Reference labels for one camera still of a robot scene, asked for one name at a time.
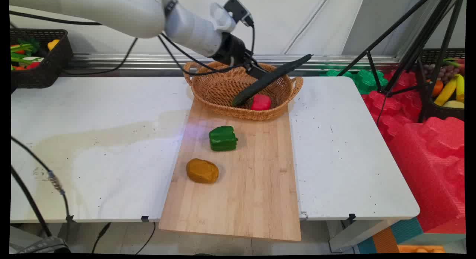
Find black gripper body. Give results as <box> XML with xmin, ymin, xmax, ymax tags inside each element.
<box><xmin>213</xmin><ymin>32</ymin><xmax>258</xmax><ymax>70</ymax></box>

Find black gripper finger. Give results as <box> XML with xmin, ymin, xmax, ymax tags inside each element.
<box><xmin>253</xmin><ymin>57</ymin><xmax>270</xmax><ymax>73</ymax></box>
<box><xmin>246</xmin><ymin>65</ymin><xmax>267</xmax><ymax>80</ymax></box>

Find brown potato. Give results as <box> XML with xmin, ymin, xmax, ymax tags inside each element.
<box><xmin>186</xmin><ymin>158</ymin><xmax>219</xmax><ymax>184</ymax></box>

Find dark green cucumber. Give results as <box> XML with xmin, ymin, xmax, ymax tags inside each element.
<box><xmin>231</xmin><ymin>54</ymin><xmax>313</xmax><ymax>107</ymax></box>

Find red bell pepper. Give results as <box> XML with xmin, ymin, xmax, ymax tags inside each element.
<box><xmin>251</xmin><ymin>94</ymin><xmax>272</xmax><ymax>111</ymax></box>

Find green bell pepper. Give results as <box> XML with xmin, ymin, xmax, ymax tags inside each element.
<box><xmin>209</xmin><ymin>126</ymin><xmax>239</xmax><ymax>152</ymax></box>

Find green foam mat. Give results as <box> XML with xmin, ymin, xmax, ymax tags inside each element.
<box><xmin>320</xmin><ymin>67</ymin><xmax>389</xmax><ymax>95</ymax></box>

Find wooden cutting board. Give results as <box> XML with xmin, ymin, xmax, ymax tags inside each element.
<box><xmin>159</xmin><ymin>99</ymin><xmax>302</xmax><ymax>242</ymax></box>

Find small red foam mat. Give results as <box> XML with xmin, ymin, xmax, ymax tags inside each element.
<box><xmin>361</xmin><ymin>70</ymin><xmax>428</xmax><ymax>142</ymax></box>

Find black tripod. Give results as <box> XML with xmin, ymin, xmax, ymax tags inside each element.
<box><xmin>337</xmin><ymin>0</ymin><xmax>465</xmax><ymax>124</ymax></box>

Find black basket of vegetables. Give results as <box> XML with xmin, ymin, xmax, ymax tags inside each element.
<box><xmin>10</xmin><ymin>29</ymin><xmax>73</xmax><ymax>89</ymax></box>

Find purple grapes bunch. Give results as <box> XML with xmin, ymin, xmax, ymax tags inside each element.
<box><xmin>423</xmin><ymin>64</ymin><xmax>460</xmax><ymax>84</ymax></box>

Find black basket of fruit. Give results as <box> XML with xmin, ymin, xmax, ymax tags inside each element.
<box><xmin>418</xmin><ymin>48</ymin><xmax>465</xmax><ymax>122</ymax></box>

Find long yellow banana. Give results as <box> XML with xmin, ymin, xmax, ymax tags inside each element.
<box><xmin>434</xmin><ymin>76</ymin><xmax>457</xmax><ymax>106</ymax></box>

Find white table leg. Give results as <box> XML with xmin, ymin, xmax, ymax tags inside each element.
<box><xmin>327</xmin><ymin>219</ymin><xmax>399</xmax><ymax>253</ymax></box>

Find large red foam mat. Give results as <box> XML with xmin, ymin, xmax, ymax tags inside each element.
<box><xmin>387</xmin><ymin>117</ymin><xmax>466</xmax><ymax>233</ymax></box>

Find red and green fruit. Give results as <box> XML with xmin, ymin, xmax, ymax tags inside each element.
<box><xmin>443</xmin><ymin>57</ymin><xmax>465</xmax><ymax>76</ymax></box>

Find short yellow banana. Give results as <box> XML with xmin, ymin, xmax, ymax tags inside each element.
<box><xmin>455</xmin><ymin>74</ymin><xmax>465</xmax><ymax>102</ymax></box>

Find green leafy vegetable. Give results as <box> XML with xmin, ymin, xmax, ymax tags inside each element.
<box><xmin>17</xmin><ymin>38</ymin><xmax>41</xmax><ymax>55</ymax></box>

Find green onion stalks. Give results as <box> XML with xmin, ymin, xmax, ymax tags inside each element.
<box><xmin>10</xmin><ymin>52</ymin><xmax>45</xmax><ymax>67</ymax></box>

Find teal and orange mat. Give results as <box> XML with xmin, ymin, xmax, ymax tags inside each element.
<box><xmin>356</xmin><ymin>216</ymin><xmax>424</xmax><ymax>254</ymax></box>

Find grey device on floor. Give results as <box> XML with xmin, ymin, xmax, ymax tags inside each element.
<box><xmin>9</xmin><ymin>235</ymin><xmax>71</xmax><ymax>254</ymax></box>

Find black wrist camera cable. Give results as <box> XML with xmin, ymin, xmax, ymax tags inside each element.
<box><xmin>244</xmin><ymin>14</ymin><xmax>257</xmax><ymax>55</ymax></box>

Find wicker basket with handles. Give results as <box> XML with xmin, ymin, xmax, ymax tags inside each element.
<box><xmin>183</xmin><ymin>60</ymin><xmax>304</xmax><ymax>121</ymax></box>

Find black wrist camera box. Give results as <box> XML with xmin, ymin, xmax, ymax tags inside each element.
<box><xmin>223</xmin><ymin>0</ymin><xmax>255</xmax><ymax>27</ymax></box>

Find aluminium rail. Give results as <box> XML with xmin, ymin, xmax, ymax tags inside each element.
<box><xmin>61</xmin><ymin>53</ymin><xmax>401</xmax><ymax>78</ymax></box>

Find thin black floor cable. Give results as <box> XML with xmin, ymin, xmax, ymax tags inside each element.
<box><xmin>135</xmin><ymin>222</ymin><xmax>156</xmax><ymax>255</ymax></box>

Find thin cable with metal connector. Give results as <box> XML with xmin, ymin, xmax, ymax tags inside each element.
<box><xmin>11</xmin><ymin>136</ymin><xmax>72</xmax><ymax>220</ymax></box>

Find black floor cable with plug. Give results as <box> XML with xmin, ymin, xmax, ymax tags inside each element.
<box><xmin>91</xmin><ymin>222</ymin><xmax>112</xmax><ymax>254</ymax></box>

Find thick black cable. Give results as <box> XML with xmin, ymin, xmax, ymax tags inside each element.
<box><xmin>11</xmin><ymin>166</ymin><xmax>52</xmax><ymax>238</ymax></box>

